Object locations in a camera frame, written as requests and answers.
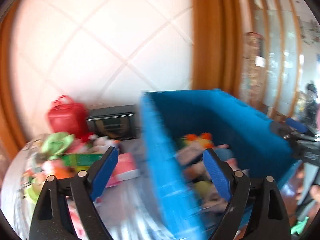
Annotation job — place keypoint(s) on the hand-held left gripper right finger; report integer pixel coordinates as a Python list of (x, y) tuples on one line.
[(217, 175)]

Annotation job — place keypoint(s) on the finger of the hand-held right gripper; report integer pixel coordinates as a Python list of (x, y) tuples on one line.
[(280, 130), (296, 125)]

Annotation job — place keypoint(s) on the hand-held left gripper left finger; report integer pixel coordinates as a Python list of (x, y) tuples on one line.
[(105, 172)]

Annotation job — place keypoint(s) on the blue plastic crate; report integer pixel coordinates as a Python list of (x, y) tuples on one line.
[(220, 115)]

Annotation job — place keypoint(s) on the pink tissue pack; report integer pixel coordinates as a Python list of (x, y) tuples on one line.
[(125, 166)]

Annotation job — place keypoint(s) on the green cardboard box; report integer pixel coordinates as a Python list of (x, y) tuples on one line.
[(82, 159)]

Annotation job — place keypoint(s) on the orange green toy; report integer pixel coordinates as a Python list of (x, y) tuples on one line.
[(198, 139)]

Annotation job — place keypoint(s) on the black cardboard box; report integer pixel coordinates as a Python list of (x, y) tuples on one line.
[(112, 125)]

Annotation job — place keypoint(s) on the red plastic carry case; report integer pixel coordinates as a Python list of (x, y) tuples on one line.
[(65, 117)]

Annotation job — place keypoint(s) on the green cloth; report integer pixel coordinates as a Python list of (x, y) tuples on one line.
[(300, 226)]

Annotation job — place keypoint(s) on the wooden glass door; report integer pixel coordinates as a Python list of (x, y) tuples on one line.
[(275, 42)]

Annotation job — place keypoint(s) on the wooden wall trim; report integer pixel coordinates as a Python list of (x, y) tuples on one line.
[(6, 80), (207, 35)]

